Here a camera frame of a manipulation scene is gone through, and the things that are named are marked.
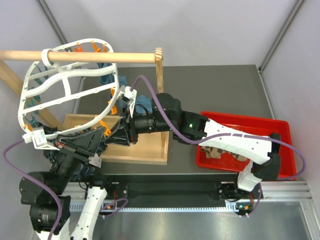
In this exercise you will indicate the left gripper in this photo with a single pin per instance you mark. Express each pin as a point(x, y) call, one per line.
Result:
point(82, 145)

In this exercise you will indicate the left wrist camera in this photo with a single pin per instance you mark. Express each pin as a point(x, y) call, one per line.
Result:
point(39, 140)

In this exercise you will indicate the brown argyle sock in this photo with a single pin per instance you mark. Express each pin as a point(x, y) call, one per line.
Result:
point(218, 154)

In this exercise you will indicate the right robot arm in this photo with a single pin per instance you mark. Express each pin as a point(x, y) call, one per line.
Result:
point(191, 128)

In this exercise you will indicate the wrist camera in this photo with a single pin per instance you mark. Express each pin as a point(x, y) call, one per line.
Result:
point(128, 95)
point(39, 140)

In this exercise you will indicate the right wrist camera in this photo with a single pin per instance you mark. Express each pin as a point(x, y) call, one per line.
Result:
point(128, 95)

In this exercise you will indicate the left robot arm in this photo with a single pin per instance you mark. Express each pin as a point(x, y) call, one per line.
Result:
point(50, 209)

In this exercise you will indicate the wooden rack upright post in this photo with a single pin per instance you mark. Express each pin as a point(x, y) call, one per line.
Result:
point(159, 69)

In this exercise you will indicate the red plastic tray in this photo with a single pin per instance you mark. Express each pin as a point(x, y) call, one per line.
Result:
point(252, 125)

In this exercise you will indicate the wooden rod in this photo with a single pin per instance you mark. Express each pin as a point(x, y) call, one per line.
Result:
point(86, 57)

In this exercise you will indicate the teal clip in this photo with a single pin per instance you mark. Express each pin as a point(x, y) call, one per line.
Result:
point(37, 69)
point(33, 101)

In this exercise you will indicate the white plastic sock hanger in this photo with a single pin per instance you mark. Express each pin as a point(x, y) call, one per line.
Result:
point(63, 73)

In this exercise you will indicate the orange clip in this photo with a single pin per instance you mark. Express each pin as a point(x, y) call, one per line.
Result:
point(114, 110)
point(107, 130)

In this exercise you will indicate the teal blue sock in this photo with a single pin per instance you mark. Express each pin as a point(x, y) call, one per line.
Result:
point(142, 103)

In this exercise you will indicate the wooden rack base tray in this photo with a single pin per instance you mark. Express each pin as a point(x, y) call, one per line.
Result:
point(151, 148)

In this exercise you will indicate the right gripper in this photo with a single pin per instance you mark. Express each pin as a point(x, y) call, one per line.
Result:
point(119, 137)

